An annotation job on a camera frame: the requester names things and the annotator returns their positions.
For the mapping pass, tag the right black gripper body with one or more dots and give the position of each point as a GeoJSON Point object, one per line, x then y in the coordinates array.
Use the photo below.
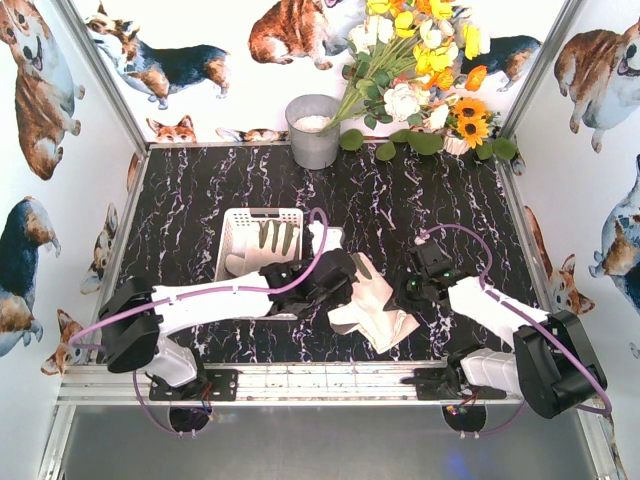
{"type": "Point", "coordinates": [405, 293]}

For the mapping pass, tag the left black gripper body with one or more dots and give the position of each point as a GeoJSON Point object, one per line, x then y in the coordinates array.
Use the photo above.
{"type": "Point", "coordinates": [343, 272]}

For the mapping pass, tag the white grey glove underneath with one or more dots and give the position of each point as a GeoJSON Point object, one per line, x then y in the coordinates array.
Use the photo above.
{"type": "Point", "coordinates": [370, 288]}

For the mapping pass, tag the white glove green trim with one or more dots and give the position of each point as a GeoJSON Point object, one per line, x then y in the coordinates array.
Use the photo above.
{"type": "Point", "coordinates": [264, 243]}

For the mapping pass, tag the white grey glove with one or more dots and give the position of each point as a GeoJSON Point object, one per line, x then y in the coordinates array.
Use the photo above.
{"type": "Point", "coordinates": [383, 329]}

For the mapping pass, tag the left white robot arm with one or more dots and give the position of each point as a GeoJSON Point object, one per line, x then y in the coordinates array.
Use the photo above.
{"type": "Point", "coordinates": [140, 318]}

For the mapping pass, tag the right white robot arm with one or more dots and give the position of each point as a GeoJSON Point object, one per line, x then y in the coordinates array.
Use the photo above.
{"type": "Point", "coordinates": [550, 364]}

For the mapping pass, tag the white perforated storage basket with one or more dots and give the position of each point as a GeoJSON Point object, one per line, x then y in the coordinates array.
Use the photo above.
{"type": "Point", "coordinates": [250, 301]}

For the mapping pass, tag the small white sunflower pot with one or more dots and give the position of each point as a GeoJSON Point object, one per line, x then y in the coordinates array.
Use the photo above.
{"type": "Point", "coordinates": [454, 145]}

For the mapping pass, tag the grey metal bucket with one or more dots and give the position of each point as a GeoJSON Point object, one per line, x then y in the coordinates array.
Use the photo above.
{"type": "Point", "coordinates": [313, 136]}

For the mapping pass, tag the artificial flower bouquet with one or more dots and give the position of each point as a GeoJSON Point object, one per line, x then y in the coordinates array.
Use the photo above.
{"type": "Point", "coordinates": [419, 63]}

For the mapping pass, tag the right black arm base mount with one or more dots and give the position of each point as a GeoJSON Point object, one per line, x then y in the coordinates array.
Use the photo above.
{"type": "Point", "coordinates": [449, 382]}

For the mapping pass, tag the aluminium front rail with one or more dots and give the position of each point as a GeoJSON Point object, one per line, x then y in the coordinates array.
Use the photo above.
{"type": "Point", "coordinates": [275, 384]}

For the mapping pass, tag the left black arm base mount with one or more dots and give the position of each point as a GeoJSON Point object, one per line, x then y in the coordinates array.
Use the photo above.
{"type": "Point", "coordinates": [213, 385]}

